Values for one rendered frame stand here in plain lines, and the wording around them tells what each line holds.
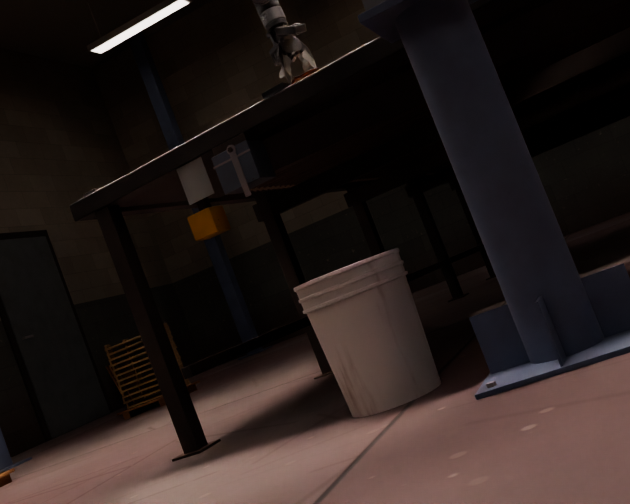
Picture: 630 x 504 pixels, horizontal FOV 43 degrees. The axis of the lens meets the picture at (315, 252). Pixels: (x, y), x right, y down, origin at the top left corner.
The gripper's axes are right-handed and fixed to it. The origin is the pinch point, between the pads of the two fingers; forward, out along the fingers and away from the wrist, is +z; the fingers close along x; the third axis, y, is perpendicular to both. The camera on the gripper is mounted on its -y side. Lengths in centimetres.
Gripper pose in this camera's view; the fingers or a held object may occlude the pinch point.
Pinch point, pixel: (304, 77)
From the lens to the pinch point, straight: 259.2
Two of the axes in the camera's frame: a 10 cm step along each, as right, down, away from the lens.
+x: -8.1, 3.1, -5.0
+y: -4.2, 2.8, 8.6
